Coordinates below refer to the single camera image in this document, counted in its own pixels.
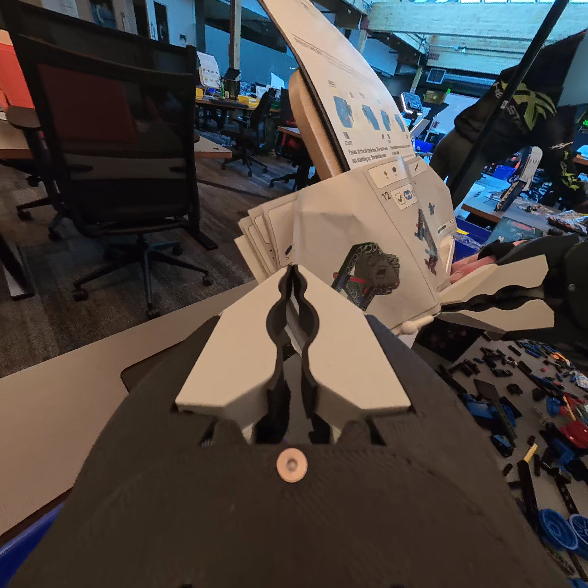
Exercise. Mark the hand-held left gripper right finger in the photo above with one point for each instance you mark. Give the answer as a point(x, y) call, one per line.
point(358, 367)

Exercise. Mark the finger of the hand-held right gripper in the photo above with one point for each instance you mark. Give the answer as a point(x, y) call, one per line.
point(528, 317)
point(505, 273)

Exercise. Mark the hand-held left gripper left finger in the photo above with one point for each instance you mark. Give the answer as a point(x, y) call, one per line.
point(225, 367)

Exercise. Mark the clear bag of small parts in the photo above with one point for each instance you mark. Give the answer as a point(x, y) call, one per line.
point(569, 404)

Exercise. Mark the instruction booklet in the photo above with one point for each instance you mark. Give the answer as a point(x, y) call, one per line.
point(344, 220)

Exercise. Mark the grey desk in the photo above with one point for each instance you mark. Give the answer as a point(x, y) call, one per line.
point(69, 413)

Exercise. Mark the person's right hand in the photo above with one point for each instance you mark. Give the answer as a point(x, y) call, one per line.
point(464, 268)

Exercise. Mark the scattered small connector pieces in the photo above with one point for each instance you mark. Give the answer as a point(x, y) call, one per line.
point(535, 349)

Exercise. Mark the wooden workbench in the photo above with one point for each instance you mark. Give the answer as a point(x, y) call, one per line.
point(519, 213)

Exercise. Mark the black square panel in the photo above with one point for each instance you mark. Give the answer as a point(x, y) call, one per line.
point(487, 390)

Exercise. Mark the blue curved panel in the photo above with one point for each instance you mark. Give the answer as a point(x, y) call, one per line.
point(477, 406)

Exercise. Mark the long yellow axle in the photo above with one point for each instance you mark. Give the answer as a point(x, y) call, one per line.
point(531, 453)

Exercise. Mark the blue angled beam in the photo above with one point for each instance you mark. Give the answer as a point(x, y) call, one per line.
point(562, 452)

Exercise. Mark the pile of black beam pieces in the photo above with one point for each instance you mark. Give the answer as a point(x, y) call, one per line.
point(528, 487)

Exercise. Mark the blue wheel hub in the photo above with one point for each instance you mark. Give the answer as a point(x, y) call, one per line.
point(581, 535)
point(556, 530)

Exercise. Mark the blue labelled storage bin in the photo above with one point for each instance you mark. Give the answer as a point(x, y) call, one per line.
point(23, 551)

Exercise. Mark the black mesh office chair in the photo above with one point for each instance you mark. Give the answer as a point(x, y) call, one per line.
point(115, 115)

